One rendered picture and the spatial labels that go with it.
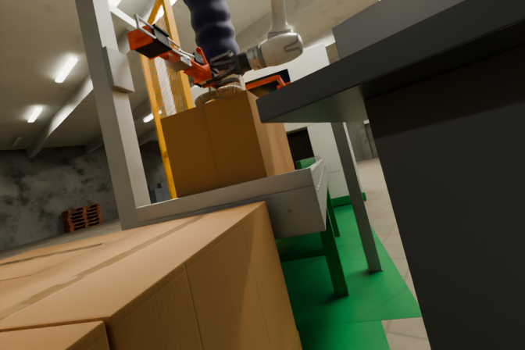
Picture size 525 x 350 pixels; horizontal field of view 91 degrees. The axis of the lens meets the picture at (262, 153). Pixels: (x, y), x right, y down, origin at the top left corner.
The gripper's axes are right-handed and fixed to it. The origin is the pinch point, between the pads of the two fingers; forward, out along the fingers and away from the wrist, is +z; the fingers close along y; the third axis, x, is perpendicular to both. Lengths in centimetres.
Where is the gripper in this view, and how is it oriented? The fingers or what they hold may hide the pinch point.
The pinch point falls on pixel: (205, 76)
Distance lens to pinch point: 115.2
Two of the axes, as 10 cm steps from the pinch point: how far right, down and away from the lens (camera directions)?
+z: -9.4, 2.3, 2.4
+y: 2.3, 9.7, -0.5
